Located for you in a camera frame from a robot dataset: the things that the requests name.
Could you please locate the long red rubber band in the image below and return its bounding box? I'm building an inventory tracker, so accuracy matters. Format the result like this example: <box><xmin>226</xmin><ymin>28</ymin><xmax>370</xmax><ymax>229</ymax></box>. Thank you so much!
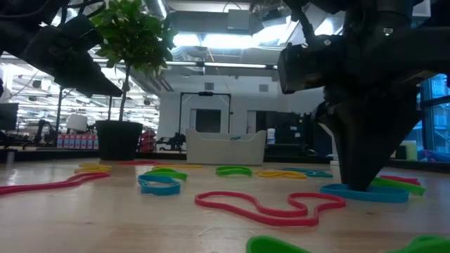
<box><xmin>0</xmin><ymin>171</ymin><xmax>111</xmax><ymax>197</ymax></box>

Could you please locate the black right camera cable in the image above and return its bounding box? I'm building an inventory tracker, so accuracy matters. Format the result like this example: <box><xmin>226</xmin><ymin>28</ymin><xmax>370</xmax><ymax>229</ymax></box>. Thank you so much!
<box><xmin>288</xmin><ymin>3</ymin><xmax>319</xmax><ymax>45</ymax></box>

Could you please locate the green rubber band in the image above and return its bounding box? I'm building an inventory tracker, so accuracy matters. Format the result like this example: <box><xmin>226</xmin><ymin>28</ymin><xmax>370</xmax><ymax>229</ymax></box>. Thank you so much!
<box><xmin>215</xmin><ymin>165</ymin><xmax>254</xmax><ymax>177</ymax></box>
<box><xmin>245</xmin><ymin>235</ymin><xmax>450</xmax><ymax>253</ymax></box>
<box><xmin>371</xmin><ymin>176</ymin><xmax>428</xmax><ymax>197</ymax></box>
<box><xmin>143</xmin><ymin>168</ymin><xmax>188</xmax><ymax>183</ymax></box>

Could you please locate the white plastic bin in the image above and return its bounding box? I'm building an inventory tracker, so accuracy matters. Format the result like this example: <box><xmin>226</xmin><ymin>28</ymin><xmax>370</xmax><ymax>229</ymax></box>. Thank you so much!
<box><xmin>185</xmin><ymin>128</ymin><xmax>267</xmax><ymax>166</ymax></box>

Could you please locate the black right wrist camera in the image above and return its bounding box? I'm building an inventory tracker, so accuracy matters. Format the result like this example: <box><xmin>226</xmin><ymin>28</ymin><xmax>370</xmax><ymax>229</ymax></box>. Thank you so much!
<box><xmin>277</xmin><ymin>41</ymin><xmax>330</xmax><ymax>95</ymax></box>

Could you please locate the long ceiling tube light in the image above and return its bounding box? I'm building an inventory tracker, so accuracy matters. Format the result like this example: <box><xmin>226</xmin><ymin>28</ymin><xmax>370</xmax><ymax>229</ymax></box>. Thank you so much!
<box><xmin>164</xmin><ymin>60</ymin><xmax>281</xmax><ymax>71</ymax></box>

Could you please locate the red stacked object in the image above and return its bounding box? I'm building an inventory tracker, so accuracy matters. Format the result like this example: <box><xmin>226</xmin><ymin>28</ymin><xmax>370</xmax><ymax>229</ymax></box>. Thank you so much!
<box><xmin>139</xmin><ymin>129</ymin><xmax>158</xmax><ymax>153</ymax></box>

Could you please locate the green cup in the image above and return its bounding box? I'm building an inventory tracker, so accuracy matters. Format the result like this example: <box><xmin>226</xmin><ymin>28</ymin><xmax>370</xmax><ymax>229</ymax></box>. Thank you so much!
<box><xmin>401</xmin><ymin>140</ymin><xmax>418</xmax><ymax>162</ymax></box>

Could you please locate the blue rubber band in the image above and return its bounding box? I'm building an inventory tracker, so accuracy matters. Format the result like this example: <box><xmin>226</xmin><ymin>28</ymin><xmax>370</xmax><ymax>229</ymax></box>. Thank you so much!
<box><xmin>137</xmin><ymin>174</ymin><xmax>182</xmax><ymax>197</ymax></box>
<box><xmin>319</xmin><ymin>183</ymin><xmax>410</xmax><ymax>205</ymax></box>

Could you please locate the black monitor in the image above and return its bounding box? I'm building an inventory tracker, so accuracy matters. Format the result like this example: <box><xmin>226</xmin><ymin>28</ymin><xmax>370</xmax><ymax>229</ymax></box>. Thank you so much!
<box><xmin>0</xmin><ymin>102</ymin><xmax>19</xmax><ymax>131</ymax></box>

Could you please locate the black metal frame stand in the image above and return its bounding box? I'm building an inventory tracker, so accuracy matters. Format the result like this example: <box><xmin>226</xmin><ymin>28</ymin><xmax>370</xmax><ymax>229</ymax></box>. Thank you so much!
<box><xmin>178</xmin><ymin>91</ymin><xmax>233</xmax><ymax>135</ymax></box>

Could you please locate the green plant in black pot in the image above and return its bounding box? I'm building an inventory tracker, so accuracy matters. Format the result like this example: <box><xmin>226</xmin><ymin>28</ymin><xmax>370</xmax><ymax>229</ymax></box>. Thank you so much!
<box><xmin>90</xmin><ymin>0</ymin><xmax>176</xmax><ymax>162</ymax></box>

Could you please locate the black cabinet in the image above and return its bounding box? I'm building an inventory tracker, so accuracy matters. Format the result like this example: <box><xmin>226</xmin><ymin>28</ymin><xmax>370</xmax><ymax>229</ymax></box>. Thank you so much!
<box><xmin>255</xmin><ymin>110</ymin><xmax>319</xmax><ymax>145</ymax></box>

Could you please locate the row of pink boxes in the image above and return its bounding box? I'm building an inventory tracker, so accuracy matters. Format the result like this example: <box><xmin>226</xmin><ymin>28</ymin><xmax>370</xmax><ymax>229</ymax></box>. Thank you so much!
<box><xmin>56</xmin><ymin>134</ymin><xmax>100</xmax><ymax>150</ymax></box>

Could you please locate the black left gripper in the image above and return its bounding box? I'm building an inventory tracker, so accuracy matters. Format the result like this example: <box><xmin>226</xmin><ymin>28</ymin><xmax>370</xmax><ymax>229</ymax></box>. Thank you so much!
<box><xmin>17</xmin><ymin>26</ymin><xmax>122</xmax><ymax>98</ymax></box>

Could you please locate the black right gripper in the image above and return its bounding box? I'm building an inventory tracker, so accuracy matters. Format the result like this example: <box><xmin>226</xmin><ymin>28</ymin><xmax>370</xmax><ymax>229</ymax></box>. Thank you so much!
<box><xmin>325</xmin><ymin>24</ymin><xmax>450</xmax><ymax>192</ymax></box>

